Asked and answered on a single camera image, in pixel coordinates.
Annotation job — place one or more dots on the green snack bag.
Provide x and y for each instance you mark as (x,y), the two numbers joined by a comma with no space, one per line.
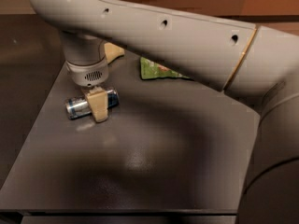
(151,70)

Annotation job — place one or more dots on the blue silver redbull can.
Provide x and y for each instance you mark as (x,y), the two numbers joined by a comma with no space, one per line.
(77,107)

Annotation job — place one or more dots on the yellow sponge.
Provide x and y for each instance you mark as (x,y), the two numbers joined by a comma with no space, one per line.
(113,52)

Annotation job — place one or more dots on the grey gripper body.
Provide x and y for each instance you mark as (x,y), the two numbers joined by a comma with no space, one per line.
(89,75)

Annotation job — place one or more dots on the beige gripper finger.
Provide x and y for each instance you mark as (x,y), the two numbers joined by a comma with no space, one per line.
(98,102)

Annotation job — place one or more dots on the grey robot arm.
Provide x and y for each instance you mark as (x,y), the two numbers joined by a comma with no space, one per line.
(255,65)

